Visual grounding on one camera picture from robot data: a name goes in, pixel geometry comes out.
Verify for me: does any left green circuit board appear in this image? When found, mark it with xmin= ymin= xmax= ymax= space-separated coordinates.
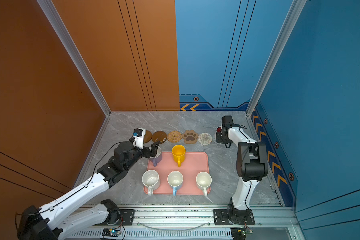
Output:
xmin=102 ymin=228 xmax=124 ymax=239

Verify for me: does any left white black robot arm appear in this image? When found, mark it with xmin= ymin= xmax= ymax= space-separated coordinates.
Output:
xmin=17 ymin=142 xmax=160 ymax=240

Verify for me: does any left aluminium corner post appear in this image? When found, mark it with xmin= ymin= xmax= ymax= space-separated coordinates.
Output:
xmin=37 ymin=0 xmax=111 ymax=117

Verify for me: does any white rainbow stitched coaster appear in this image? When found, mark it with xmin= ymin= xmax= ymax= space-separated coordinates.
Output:
xmin=198 ymin=133 xmax=213 ymax=146

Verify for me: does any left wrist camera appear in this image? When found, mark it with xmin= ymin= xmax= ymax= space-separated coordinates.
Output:
xmin=130 ymin=128 xmax=146 ymax=149

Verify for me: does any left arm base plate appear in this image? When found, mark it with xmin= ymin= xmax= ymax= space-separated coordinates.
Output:
xmin=98 ymin=209 xmax=135 ymax=226

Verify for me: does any matte brown wooden coaster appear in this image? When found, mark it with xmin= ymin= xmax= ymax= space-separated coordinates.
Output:
xmin=144 ymin=130 xmax=152 ymax=143

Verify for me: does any woven rattan round coaster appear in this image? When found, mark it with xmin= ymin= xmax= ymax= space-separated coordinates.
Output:
xmin=167 ymin=131 xmax=182 ymax=143

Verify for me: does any cork paw print coaster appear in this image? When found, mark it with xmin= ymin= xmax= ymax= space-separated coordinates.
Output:
xmin=182 ymin=130 xmax=199 ymax=144

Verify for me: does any pink rectangular tray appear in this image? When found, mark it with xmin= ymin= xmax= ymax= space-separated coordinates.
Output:
xmin=144 ymin=152 xmax=212 ymax=197

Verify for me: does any yellow mug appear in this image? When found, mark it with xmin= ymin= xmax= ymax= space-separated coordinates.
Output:
xmin=172 ymin=145 xmax=186 ymax=167

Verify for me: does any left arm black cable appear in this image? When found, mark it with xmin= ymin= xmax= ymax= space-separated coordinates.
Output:
xmin=14 ymin=141 xmax=130 ymax=229

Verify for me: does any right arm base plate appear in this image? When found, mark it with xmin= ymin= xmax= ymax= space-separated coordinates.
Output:
xmin=213 ymin=209 xmax=256 ymax=226

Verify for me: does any aluminium corner post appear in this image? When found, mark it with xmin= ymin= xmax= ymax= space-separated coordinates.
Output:
xmin=37 ymin=0 xmax=111 ymax=117
xmin=246 ymin=0 xmax=307 ymax=117

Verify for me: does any white mug blue handle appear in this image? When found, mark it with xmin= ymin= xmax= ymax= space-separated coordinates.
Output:
xmin=167 ymin=171 xmax=184 ymax=196

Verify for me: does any right aluminium corner post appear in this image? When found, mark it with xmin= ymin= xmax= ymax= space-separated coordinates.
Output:
xmin=246 ymin=0 xmax=307 ymax=117

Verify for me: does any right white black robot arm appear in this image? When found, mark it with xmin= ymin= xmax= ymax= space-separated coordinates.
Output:
xmin=216 ymin=116 xmax=268 ymax=226

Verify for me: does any right circuit board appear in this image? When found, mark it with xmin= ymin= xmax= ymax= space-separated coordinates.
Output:
xmin=231 ymin=228 xmax=253 ymax=240

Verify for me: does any glossy dark wooden coaster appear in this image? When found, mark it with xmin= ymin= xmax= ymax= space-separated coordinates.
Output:
xmin=152 ymin=131 xmax=167 ymax=144

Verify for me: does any purple mug white inside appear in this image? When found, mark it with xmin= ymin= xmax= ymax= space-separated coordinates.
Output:
xmin=149 ymin=147 xmax=163 ymax=167

